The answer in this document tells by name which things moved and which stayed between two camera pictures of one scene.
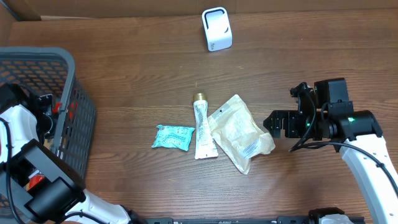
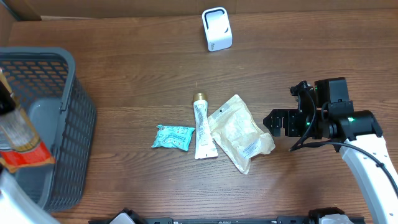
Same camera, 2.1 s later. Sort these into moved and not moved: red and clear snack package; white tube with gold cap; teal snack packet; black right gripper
Moved: red and clear snack package
Not moved: white tube with gold cap; black right gripper; teal snack packet
